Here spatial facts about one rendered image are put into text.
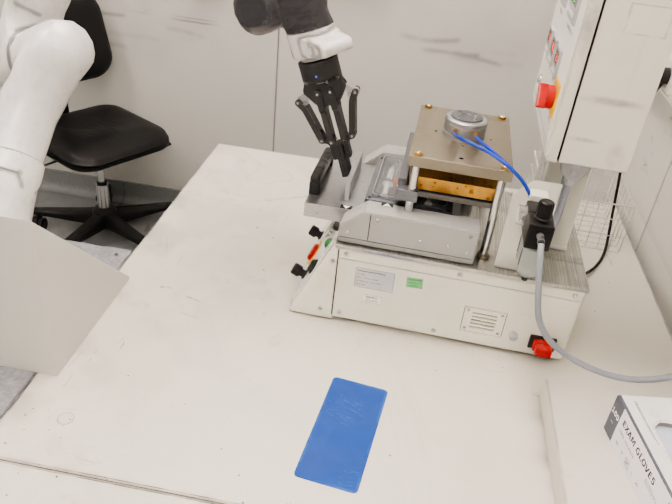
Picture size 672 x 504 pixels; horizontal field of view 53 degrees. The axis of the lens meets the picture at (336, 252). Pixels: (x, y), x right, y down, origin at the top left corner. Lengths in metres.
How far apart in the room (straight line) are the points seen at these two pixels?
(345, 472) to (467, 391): 0.30
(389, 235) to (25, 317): 0.63
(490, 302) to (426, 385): 0.20
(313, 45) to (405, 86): 1.58
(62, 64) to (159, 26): 1.70
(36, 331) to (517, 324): 0.84
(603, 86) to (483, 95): 1.69
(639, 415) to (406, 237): 0.47
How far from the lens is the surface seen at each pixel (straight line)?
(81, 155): 2.62
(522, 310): 1.29
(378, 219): 1.21
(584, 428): 1.19
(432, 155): 1.19
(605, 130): 1.14
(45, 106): 1.30
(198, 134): 3.04
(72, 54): 1.27
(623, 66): 1.11
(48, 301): 1.16
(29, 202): 1.28
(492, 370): 1.30
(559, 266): 1.31
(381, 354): 1.28
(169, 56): 2.97
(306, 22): 1.24
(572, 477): 1.11
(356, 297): 1.30
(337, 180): 1.37
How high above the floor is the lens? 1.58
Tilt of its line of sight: 32 degrees down
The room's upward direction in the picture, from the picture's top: 6 degrees clockwise
